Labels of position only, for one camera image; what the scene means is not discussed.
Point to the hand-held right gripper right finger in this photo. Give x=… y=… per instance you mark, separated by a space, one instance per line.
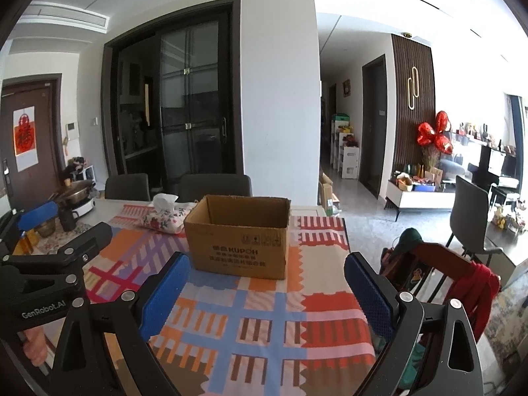
x=371 y=297

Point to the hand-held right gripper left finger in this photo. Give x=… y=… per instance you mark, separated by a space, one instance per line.
x=165 y=297

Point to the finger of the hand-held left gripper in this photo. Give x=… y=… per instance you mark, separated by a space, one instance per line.
x=38 y=215
x=88 y=241

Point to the cardboard box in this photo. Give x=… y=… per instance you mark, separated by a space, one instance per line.
x=235 y=251

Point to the person's left hand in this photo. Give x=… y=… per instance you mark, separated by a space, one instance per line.
x=35 y=346

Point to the amber glass jar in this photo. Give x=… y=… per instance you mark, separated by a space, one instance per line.
x=45 y=229

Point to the floral placemat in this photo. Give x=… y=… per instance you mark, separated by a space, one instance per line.
x=62 y=239

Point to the black mug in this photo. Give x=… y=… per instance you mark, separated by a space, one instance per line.
x=67 y=220

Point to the electric hot pot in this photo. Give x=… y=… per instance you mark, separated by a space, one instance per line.
x=76 y=198

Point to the brown entrance door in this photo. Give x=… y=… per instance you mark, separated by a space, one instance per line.
x=45 y=152

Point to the grey dining chair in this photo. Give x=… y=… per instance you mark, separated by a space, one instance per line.
x=214 y=185
x=127 y=187

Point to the small white appliance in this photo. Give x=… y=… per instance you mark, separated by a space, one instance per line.
x=88 y=172

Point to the wooden child chair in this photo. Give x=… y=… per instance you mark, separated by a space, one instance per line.
x=429 y=264

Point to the green cloth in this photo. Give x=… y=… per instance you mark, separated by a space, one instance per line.
x=410 y=239

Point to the floral tissue pack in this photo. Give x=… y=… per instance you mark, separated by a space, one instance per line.
x=163 y=220

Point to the red door poster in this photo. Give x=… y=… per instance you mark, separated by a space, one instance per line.
x=24 y=132

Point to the colourful patterned tablecloth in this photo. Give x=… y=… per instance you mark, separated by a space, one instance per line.
x=247 y=321

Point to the white intercom panel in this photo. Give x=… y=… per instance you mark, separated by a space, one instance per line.
x=73 y=130

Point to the white low cabinet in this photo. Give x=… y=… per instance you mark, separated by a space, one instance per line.
x=420 y=202

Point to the red cloth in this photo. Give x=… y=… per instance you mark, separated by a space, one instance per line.
x=480 y=293

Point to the flat cardboard boxes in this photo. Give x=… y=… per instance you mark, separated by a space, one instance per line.
x=328 y=196

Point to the dark swivel chair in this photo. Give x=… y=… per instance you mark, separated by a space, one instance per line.
x=470 y=218

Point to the white hallway shelf unit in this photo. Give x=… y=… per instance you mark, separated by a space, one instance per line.
x=346 y=161

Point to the dark interior door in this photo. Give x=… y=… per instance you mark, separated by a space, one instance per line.
x=371 y=132

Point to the black glass sliding door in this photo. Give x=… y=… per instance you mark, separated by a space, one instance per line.
x=185 y=99

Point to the red bow balloon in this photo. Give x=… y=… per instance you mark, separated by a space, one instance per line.
x=435 y=132

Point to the black sideboard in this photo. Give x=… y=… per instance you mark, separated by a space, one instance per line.
x=493 y=165

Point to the ceiling air vent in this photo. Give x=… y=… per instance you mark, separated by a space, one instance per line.
x=66 y=18

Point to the gold loop wall decor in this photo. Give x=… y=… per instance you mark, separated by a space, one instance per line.
x=412 y=90

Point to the hallway picture frame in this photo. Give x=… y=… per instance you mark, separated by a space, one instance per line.
x=346 y=88

